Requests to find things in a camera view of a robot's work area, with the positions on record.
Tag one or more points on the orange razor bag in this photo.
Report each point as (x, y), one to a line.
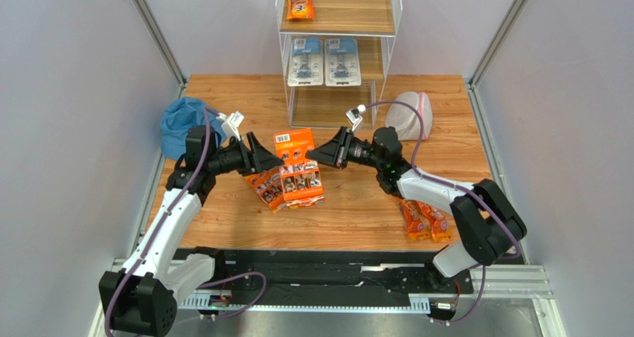
(300, 10)
(416, 222)
(438, 225)

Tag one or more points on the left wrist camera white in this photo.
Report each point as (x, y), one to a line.
(230, 124)

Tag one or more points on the aluminium rail frame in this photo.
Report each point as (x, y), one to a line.
(510, 299)

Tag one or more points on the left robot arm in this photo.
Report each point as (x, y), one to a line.
(168, 227)

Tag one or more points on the white wire shelf rack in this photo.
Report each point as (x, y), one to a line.
(375, 25)

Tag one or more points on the blue bucket hat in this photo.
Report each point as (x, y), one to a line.
(182, 115)

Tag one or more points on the orange razor box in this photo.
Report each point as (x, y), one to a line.
(300, 176)
(267, 185)

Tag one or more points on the blue card razor blister pack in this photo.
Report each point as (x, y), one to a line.
(306, 64)

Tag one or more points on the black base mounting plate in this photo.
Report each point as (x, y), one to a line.
(329, 278)

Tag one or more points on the white Gillette razor pack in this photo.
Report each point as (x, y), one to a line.
(342, 62)

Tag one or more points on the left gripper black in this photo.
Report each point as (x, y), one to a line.
(266, 160)

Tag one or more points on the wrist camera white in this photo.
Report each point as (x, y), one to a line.
(355, 117)
(230, 124)

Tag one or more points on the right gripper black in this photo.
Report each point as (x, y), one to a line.
(341, 148)

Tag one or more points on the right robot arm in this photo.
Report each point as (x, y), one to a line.
(487, 223)

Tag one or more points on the orange razor bag on shelf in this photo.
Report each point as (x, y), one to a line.
(300, 10)

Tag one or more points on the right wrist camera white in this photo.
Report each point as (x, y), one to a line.
(355, 117)

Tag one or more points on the white mesh laundry bag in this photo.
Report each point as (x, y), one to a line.
(405, 121)

